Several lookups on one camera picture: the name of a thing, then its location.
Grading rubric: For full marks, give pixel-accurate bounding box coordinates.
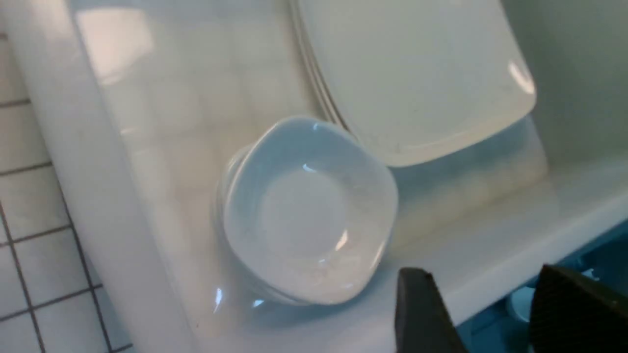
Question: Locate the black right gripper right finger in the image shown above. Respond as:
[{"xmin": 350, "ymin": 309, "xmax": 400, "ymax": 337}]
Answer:
[{"xmin": 529, "ymin": 264, "xmax": 628, "ymax": 353}]

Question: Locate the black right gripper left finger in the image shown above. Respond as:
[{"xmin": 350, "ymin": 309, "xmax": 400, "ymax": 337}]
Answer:
[{"xmin": 395, "ymin": 268, "xmax": 468, "ymax": 353}]

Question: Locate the white ceramic soup spoon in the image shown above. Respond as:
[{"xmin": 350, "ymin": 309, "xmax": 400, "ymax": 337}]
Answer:
[{"xmin": 505, "ymin": 286, "xmax": 536, "ymax": 323}]

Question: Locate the teal plastic bin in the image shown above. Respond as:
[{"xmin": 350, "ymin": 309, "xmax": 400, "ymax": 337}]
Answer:
[{"xmin": 454, "ymin": 221, "xmax": 628, "ymax": 353}]

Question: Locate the stack of white dishes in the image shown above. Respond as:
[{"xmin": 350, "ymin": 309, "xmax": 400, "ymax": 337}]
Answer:
[{"xmin": 217, "ymin": 115, "xmax": 399, "ymax": 305}]

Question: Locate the stack of white plates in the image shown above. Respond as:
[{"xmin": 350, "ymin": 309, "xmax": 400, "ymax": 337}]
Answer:
[{"xmin": 289, "ymin": 0, "xmax": 537, "ymax": 167}]

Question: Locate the large white plastic tub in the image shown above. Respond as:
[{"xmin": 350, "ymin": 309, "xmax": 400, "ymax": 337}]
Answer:
[{"xmin": 1, "ymin": 0, "xmax": 627, "ymax": 353}]

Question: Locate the checkered white tablecloth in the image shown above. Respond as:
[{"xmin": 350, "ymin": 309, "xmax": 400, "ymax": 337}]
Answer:
[{"xmin": 0, "ymin": 23, "xmax": 135, "ymax": 353}]

